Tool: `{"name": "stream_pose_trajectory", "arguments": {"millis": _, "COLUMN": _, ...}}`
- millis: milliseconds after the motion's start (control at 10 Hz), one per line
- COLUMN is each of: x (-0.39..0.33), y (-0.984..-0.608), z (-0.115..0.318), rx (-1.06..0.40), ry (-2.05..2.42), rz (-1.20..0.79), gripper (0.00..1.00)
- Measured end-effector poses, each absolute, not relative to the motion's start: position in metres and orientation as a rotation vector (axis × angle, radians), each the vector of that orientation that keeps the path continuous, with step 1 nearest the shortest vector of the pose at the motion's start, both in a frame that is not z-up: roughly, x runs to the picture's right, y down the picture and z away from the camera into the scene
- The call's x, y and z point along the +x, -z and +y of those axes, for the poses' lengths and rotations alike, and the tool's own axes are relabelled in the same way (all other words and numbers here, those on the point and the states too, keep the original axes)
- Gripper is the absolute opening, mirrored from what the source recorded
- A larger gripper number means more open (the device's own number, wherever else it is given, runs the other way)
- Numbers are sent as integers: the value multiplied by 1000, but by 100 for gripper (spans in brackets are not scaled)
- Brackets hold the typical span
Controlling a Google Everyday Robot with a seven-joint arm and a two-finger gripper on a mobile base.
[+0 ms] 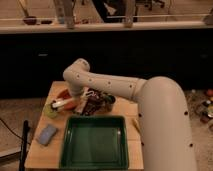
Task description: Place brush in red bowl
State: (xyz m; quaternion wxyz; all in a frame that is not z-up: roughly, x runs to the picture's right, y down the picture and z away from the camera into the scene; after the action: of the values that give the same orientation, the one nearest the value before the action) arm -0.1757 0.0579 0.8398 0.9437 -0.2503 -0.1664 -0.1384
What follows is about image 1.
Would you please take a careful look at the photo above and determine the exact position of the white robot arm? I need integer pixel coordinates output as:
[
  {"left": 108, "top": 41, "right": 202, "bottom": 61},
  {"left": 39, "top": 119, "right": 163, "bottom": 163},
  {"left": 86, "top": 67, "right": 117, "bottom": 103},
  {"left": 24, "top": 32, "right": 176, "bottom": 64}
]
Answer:
[{"left": 63, "top": 58, "right": 198, "bottom": 171}]

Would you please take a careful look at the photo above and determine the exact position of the black pole stand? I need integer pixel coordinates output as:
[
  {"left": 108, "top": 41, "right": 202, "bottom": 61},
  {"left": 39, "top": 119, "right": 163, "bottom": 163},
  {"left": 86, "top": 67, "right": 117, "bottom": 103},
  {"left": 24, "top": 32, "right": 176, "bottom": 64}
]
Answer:
[{"left": 19, "top": 120, "right": 30, "bottom": 171}]

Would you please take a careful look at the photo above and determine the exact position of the red bowl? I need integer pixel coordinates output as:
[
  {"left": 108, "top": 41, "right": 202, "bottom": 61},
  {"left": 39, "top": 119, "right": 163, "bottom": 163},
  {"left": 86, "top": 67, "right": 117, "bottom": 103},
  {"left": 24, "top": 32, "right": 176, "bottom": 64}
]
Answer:
[{"left": 53, "top": 89, "right": 79, "bottom": 110}]

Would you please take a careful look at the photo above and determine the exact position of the dark gripper body with cables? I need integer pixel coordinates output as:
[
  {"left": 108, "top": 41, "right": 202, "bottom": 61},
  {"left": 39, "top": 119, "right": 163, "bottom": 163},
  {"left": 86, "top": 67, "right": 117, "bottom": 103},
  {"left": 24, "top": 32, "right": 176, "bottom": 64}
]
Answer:
[{"left": 76, "top": 88, "right": 116, "bottom": 116}]

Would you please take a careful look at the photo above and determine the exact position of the pile of toys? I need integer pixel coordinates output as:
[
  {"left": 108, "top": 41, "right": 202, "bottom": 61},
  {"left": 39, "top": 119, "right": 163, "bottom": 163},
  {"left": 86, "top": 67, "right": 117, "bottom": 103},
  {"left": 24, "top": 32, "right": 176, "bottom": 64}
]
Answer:
[{"left": 192, "top": 89, "right": 213, "bottom": 130}]

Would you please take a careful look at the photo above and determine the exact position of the green plastic tray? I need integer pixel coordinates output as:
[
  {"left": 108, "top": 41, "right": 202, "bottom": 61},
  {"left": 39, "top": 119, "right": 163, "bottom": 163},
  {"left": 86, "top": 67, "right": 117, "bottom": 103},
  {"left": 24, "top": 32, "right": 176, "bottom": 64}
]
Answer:
[{"left": 59, "top": 116, "right": 129, "bottom": 171}]

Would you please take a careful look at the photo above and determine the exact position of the black floor cable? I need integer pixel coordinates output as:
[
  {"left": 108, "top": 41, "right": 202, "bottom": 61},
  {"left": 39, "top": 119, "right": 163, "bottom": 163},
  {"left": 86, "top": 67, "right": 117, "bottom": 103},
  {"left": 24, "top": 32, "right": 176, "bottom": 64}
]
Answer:
[{"left": 0, "top": 118, "right": 23, "bottom": 140}]

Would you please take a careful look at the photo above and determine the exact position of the blue sponge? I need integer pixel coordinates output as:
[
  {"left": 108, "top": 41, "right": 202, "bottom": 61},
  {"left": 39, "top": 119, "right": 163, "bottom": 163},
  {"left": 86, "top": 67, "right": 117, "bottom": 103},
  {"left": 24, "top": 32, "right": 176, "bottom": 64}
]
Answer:
[{"left": 37, "top": 124, "right": 58, "bottom": 146}]

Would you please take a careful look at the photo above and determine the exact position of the wooden table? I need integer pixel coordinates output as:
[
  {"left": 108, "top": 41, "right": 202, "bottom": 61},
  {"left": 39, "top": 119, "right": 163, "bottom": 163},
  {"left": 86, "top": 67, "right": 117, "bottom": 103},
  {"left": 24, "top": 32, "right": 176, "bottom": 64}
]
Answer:
[{"left": 24, "top": 80, "right": 145, "bottom": 171}]

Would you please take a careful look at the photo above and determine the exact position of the dark bowl on shelf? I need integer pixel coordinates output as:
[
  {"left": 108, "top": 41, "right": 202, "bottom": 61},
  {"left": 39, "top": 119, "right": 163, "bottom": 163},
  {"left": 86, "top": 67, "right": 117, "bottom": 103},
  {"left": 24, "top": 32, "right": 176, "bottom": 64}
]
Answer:
[{"left": 23, "top": 16, "right": 37, "bottom": 25}]

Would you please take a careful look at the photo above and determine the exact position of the green small cup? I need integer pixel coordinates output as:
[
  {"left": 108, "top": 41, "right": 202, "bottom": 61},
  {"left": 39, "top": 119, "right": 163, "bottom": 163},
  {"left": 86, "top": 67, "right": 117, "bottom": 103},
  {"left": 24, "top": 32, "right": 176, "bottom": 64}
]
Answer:
[{"left": 43, "top": 104, "right": 58, "bottom": 118}]

